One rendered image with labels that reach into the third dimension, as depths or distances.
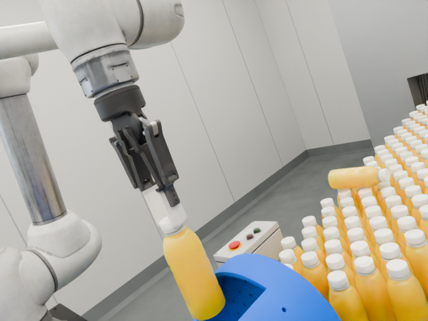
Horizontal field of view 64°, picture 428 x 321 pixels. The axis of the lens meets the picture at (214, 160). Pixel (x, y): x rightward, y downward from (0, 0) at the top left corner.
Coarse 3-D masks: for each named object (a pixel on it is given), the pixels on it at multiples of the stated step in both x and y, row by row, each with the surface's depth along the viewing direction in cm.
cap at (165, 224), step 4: (160, 220) 58; (164, 220) 58; (168, 220) 57; (160, 224) 57; (164, 224) 56; (168, 224) 56; (164, 228) 56; (168, 228) 56; (172, 228) 56; (164, 232) 57; (168, 232) 56
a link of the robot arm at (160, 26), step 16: (144, 0) 56; (160, 0) 59; (176, 0) 64; (144, 16) 56; (160, 16) 59; (176, 16) 64; (0, 32) 66; (16, 32) 67; (32, 32) 67; (48, 32) 67; (144, 32) 58; (160, 32) 61; (176, 32) 66; (0, 48) 67; (16, 48) 68; (32, 48) 68; (48, 48) 69; (144, 48) 66
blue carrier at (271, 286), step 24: (240, 264) 60; (264, 264) 58; (240, 288) 69; (264, 288) 54; (288, 288) 54; (312, 288) 55; (240, 312) 72; (264, 312) 50; (288, 312) 51; (312, 312) 52
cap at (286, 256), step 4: (280, 252) 90; (284, 252) 90; (288, 252) 89; (292, 252) 88; (280, 256) 88; (284, 256) 88; (288, 256) 87; (292, 256) 88; (284, 260) 88; (288, 260) 87; (292, 260) 88
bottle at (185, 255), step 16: (176, 240) 56; (192, 240) 57; (176, 256) 56; (192, 256) 56; (176, 272) 57; (192, 272) 56; (208, 272) 58; (192, 288) 56; (208, 288) 57; (192, 304) 58; (208, 304) 57; (224, 304) 59
